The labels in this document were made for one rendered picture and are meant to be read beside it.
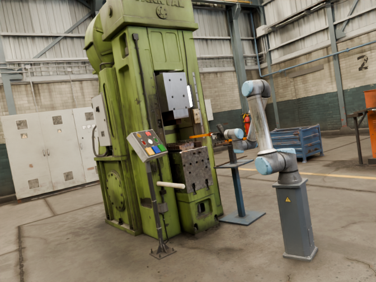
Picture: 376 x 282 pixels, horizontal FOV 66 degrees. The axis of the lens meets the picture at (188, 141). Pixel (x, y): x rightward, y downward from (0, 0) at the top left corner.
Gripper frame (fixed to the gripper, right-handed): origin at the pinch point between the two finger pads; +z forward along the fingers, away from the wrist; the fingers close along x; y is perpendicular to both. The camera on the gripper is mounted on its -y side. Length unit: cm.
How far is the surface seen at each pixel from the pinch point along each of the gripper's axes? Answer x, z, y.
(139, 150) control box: -71, 20, 4
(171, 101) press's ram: -13, 42, -39
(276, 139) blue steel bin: 357, 186, 54
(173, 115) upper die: -13, 43, -24
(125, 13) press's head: -44, 54, -132
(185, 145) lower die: -3.8, 41.6, 10.2
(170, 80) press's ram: -10, 43, -62
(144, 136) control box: -60, 28, -8
